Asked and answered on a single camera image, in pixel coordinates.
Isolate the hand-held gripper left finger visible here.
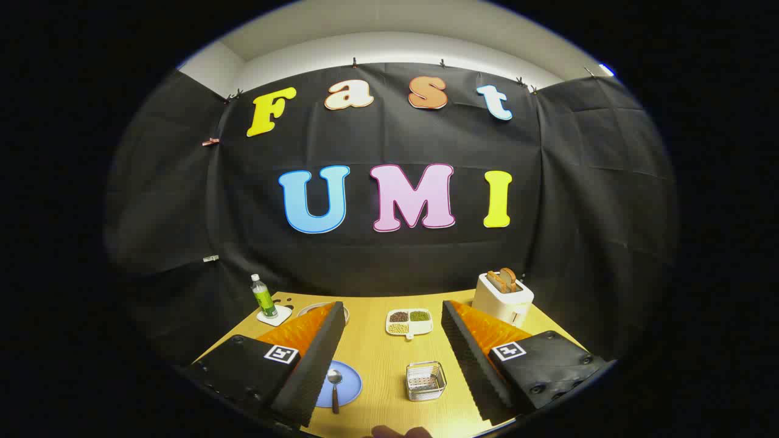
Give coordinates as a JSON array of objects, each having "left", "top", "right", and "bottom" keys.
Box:
[{"left": 183, "top": 301, "right": 346, "bottom": 429}]

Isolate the wooden-handled metal spoon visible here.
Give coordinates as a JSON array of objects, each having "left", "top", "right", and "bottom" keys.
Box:
[{"left": 327, "top": 368, "right": 344, "bottom": 415}]

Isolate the white divided dish of beans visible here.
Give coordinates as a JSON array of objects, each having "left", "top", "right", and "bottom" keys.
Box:
[{"left": 385, "top": 308, "right": 434, "bottom": 340}]

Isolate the white plate of food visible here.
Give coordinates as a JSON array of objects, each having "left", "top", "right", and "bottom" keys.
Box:
[{"left": 296, "top": 302, "right": 351, "bottom": 326}]

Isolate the steel drainer basket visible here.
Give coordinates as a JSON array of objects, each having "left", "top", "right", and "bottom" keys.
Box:
[{"left": 405, "top": 361, "right": 448, "bottom": 402}]

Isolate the white toaster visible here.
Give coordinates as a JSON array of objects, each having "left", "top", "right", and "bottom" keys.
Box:
[{"left": 472, "top": 272, "right": 535, "bottom": 327}]

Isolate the green plastic bottle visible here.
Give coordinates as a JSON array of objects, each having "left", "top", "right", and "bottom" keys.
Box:
[{"left": 251, "top": 274, "right": 279, "bottom": 318}]

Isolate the blue plate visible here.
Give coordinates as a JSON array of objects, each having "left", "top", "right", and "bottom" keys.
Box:
[{"left": 315, "top": 360, "right": 363, "bottom": 408}]

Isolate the white square coaster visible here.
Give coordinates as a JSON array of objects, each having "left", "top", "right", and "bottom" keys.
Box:
[{"left": 256, "top": 304, "right": 293, "bottom": 327}]

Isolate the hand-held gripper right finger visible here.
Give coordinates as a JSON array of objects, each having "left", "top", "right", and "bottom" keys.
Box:
[{"left": 441, "top": 299, "right": 615, "bottom": 426}]

